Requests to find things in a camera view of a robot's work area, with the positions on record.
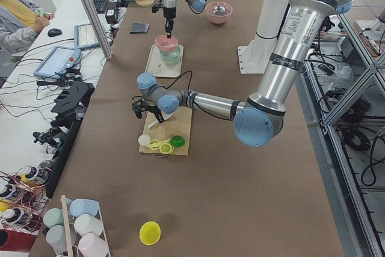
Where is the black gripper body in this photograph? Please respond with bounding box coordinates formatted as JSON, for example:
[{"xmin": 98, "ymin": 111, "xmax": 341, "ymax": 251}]
[
  {"xmin": 145, "ymin": 105, "xmax": 159, "ymax": 116},
  {"xmin": 165, "ymin": 17, "xmax": 174, "ymax": 29}
]

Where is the white plastic spoon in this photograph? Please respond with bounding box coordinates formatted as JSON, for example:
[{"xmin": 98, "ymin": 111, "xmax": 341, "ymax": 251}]
[{"xmin": 147, "ymin": 114, "xmax": 172, "ymax": 129}]

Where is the small pink bowl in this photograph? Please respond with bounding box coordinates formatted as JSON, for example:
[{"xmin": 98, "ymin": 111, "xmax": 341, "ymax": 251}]
[{"xmin": 155, "ymin": 35, "xmax": 179, "ymax": 52}]

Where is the green bowl stack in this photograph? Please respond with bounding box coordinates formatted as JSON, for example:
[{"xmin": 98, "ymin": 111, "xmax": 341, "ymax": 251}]
[{"xmin": 159, "ymin": 46, "xmax": 180, "ymax": 65}]

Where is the large pink bowl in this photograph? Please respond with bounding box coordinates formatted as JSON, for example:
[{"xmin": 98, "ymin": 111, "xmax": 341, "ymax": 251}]
[{"xmin": 205, "ymin": 1, "xmax": 233, "ymax": 24}]

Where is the wooden cutting board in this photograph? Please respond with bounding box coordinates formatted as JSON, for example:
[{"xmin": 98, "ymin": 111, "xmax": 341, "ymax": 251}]
[{"xmin": 142, "ymin": 107, "xmax": 192, "ymax": 156}]

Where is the yellow lemon slice back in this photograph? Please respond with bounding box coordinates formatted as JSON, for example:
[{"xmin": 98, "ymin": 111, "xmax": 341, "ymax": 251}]
[{"xmin": 147, "ymin": 139, "xmax": 160, "ymax": 150}]

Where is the yellow lemon slice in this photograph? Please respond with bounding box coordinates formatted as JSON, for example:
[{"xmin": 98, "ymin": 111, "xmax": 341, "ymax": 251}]
[
  {"xmin": 147, "ymin": 139, "xmax": 160, "ymax": 150},
  {"xmin": 159, "ymin": 142, "xmax": 174, "ymax": 155}
]

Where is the yellow plastic knife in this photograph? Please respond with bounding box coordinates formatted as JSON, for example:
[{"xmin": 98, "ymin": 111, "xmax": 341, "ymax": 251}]
[{"xmin": 147, "ymin": 138, "xmax": 171, "ymax": 150}]

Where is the white toy bun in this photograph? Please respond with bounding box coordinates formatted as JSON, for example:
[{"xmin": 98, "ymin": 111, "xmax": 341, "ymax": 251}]
[{"xmin": 138, "ymin": 134, "xmax": 152, "ymax": 146}]

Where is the green toy lime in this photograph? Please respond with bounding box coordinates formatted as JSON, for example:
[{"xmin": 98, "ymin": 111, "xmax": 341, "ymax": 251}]
[{"xmin": 170, "ymin": 135, "xmax": 186, "ymax": 147}]

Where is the dark grey folded cloth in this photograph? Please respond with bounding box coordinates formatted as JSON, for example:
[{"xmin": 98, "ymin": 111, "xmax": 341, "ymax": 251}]
[{"xmin": 130, "ymin": 22, "xmax": 150, "ymax": 34}]

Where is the yellow lemon slice front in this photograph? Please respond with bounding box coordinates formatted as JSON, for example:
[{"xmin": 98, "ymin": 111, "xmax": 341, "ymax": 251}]
[{"xmin": 159, "ymin": 142, "xmax": 174, "ymax": 155}]

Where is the white rabbit tray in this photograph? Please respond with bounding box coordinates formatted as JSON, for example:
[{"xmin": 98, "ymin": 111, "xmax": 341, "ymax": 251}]
[{"xmin": 145, "ymin": 44, "xmax": 184, "ymax": 78}]

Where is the black power adapter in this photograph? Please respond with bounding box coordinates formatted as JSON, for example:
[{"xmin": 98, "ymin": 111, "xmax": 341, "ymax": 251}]
[{"xmin": 105, "ymin": 2, "xmax": 119, "ymax": 24}]

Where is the black tool holder rack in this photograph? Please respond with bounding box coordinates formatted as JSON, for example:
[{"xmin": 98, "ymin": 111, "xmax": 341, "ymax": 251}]
[{"xmin": 32, "ymin": 81, "xmax": 95, "ymax": 199}]

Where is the blue teach pendant far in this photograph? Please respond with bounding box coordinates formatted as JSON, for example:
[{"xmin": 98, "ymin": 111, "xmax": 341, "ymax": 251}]
[{"xmin": 74, "ymin": 23, "xmax": 100, "ymax": 50}]

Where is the blue teach pendant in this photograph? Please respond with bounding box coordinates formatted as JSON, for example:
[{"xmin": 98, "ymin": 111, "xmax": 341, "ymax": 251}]
[
  {"xmin": 33, "ymin": 46, "xmax": 81, "ymax": 79},
  {"xmin": 74, "ymin": 23, "xmax": 100, "ymax": 50}
]

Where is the blue teach pendant near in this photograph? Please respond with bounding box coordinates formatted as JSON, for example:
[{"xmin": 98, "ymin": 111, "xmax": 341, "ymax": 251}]
[{"xmin": 33, "ymin": 46, "xmax": 81, "ymax": 79}]

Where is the black computer mouse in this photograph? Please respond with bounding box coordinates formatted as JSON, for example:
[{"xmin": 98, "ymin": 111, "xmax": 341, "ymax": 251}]
[{"xmin": 48, "ymin": 28, "xmax": 63, "ymax": 37}]

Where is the yellow plastic cup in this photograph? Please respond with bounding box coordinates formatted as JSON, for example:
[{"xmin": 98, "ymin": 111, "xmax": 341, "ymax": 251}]
[{"xmin": 139, "ymin": 221, "xmax": 161, "ymax": 246}]

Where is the blue cup on rack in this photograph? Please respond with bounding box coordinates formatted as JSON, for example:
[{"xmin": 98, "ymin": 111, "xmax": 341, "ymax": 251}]
[{"xmin": 69, "ymin": 199, "xmax": 98, "ymax": 217}]

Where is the wooden rack pole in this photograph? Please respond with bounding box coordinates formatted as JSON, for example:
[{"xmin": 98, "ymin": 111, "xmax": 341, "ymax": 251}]
[{"xmin": 60, "ymin": 195, "xmax": 73, "ymax": 257}]

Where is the white cup on rack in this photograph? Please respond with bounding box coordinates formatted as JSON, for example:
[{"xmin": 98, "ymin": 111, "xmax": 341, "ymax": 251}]
[{"xmin": 74, "ymin": 214, "xmax": 103, "ymax": 236}]

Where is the yellow paint bottle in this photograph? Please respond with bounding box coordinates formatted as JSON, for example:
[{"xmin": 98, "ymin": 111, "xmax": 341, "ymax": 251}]
[{"xmin": 20, "ymin": 166, "xmax": 49, "ymax": 185}]

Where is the pink cup on rack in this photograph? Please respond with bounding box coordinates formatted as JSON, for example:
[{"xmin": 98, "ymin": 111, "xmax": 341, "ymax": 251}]
[{"xmin": 78, "ymin": 232, "xmax": 108, "ymax": 257}]

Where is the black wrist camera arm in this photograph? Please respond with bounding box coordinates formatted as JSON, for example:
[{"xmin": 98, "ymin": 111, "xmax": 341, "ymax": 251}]
[
  {"xmin": 152, "ymin": 3, "xmax": 164, "ymax": 13},
  {"xmin": 131, "ymin": 96, "xmax": 145, "ymax": 119}
]

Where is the metal board handle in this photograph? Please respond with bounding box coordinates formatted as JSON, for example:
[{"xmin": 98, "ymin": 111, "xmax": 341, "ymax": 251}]
[{"xmin": 154, "ymin": 154, "xmax": 174, "ymax": 158}]

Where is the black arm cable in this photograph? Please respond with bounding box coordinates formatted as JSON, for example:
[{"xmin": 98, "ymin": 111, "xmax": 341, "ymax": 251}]
[{"xmin": 164, "ymin": 70, "xmax": 241, "ymax": 119}]

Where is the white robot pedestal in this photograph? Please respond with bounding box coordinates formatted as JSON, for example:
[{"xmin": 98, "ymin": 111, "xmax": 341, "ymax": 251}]
[{"xmin": 238, "ymin": 0, "xmax": 288, "ymax": 74}]

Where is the aluminium frame post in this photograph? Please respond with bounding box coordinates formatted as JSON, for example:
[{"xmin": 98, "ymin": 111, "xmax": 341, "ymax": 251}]
[{"xmin": 81, "ymin": 0, "xmax": 112, "ymax": 60}]

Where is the white wire cup rack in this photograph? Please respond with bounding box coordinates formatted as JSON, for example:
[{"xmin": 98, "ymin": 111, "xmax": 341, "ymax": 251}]
[{"xmin": 55, "ymin": 195, "xmax": 111, "ymax": 256}]

